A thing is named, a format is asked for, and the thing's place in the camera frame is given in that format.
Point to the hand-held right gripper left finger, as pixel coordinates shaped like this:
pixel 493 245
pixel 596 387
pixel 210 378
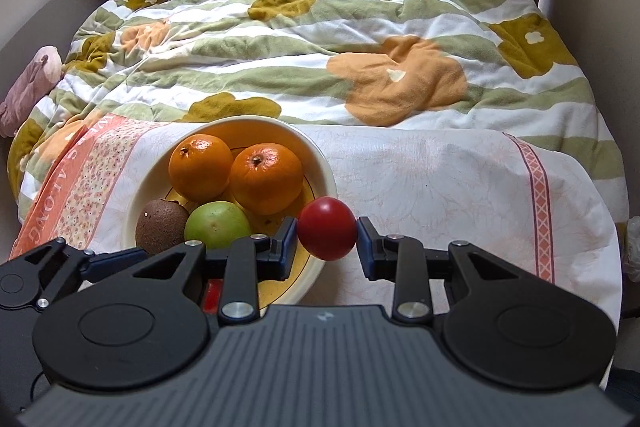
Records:
pixel 287 252

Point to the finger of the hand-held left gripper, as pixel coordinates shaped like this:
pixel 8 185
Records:
pixel 112 263

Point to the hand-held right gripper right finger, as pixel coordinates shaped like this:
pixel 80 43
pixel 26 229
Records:
pixel 366 252

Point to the plain brown kiwi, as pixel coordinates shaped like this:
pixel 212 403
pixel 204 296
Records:
pixel 160 227

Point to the large orange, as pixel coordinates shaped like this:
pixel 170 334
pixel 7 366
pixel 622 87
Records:
pixel 267 182

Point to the green apple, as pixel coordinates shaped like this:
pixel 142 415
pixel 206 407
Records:
pixel 215 224

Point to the yellow cartoon bowl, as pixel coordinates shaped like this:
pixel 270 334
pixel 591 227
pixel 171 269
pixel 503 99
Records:
pixel 155 177

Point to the small mandarin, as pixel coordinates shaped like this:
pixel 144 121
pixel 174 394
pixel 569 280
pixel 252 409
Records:
pixel 200 169

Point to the pink patterned cloth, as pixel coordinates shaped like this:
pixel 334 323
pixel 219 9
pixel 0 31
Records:
pixel 425 187

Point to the pink plush toy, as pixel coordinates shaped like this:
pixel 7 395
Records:
pixel 30 87

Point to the floral striped blanket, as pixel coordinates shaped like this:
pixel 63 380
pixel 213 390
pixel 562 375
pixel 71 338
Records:
pixel 300 57

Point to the grey bed side panel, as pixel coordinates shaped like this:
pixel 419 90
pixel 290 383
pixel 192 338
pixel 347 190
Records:
pixel 50 17

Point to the dark blue clothing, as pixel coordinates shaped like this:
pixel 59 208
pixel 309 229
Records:
pixel 625 372

